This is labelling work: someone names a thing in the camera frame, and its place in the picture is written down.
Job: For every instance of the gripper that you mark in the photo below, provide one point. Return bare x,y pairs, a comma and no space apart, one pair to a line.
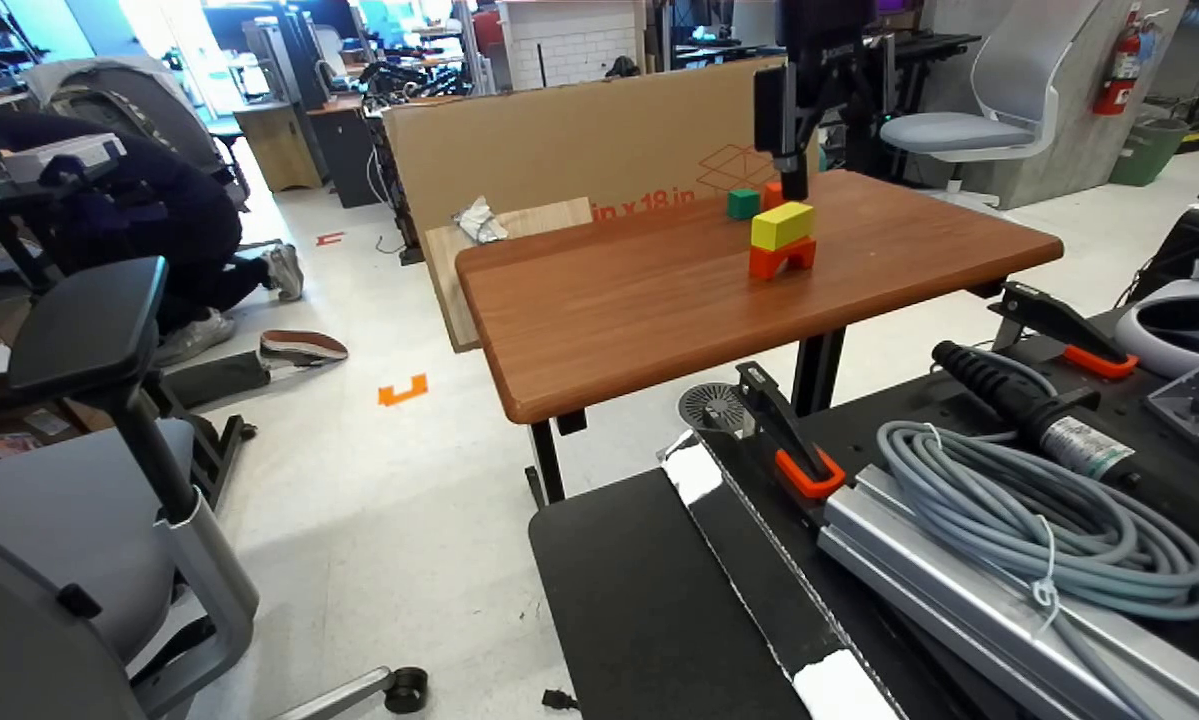
777,105

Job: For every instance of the grey office chair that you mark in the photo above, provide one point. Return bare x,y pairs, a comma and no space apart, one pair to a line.
69,500

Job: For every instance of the orange arch block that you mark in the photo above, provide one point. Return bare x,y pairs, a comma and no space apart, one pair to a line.
771,262

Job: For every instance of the red fire extinguisher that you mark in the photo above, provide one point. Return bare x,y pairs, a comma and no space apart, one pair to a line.
1121,70

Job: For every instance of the wooden board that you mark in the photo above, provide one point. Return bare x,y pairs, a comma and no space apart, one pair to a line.
444,270

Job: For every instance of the crumpled white paper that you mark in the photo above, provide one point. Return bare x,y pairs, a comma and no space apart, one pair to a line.
481,222

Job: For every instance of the person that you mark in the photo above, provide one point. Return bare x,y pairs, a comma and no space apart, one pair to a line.
159,220

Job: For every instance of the green cube block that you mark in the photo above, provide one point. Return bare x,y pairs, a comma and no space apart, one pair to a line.
742,204

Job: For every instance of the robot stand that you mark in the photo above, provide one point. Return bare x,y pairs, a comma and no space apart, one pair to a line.
649,610

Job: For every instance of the white flat box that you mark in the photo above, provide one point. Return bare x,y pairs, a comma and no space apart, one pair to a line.
59,157

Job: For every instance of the yellow block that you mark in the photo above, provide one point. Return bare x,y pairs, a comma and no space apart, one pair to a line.
781,226

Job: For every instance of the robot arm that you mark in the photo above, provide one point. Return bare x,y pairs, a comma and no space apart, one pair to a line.
1191,322

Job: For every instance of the black cabinet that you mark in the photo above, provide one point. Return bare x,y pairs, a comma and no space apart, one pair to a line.
344,150

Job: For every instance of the white office chair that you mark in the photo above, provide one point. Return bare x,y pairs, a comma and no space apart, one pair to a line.
1009,110

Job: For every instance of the wooden cabinet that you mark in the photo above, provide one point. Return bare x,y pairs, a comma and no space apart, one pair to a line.
279,145

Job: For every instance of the large cardboard box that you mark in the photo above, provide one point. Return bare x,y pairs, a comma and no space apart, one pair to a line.
559,150

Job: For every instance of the aluminium rail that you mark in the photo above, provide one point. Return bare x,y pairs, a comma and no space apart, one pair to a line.
959,590

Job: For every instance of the black clamp with orange tips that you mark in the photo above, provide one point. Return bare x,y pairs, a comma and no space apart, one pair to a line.
789,440
1059,325

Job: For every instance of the green bin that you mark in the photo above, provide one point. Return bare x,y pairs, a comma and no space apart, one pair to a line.
1147,150

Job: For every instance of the loose shoe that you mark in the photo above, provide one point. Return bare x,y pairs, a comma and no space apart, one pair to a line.
302,347

